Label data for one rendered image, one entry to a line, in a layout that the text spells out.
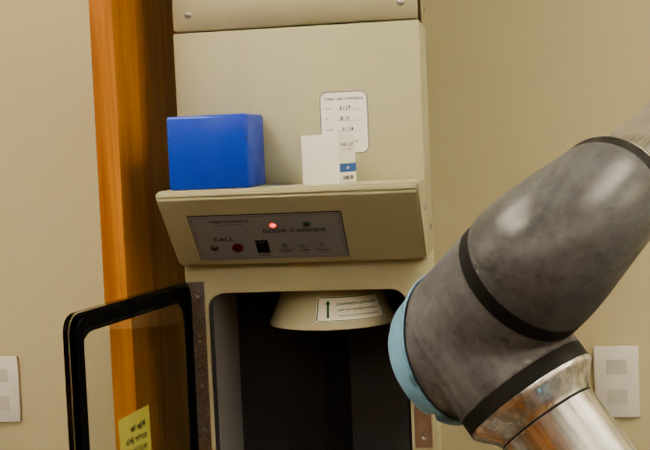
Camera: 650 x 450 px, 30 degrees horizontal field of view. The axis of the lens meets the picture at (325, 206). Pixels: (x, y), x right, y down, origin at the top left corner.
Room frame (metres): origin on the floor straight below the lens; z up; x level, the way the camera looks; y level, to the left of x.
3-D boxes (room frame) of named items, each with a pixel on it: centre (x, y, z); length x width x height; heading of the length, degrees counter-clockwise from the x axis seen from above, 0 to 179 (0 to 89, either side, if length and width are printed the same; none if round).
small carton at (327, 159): (1.50, -0.01, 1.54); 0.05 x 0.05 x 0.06; 64
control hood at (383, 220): (1.50, 0.04, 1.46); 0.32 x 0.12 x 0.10; 81
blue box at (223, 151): (1.52, 0.13, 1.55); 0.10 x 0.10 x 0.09; 81
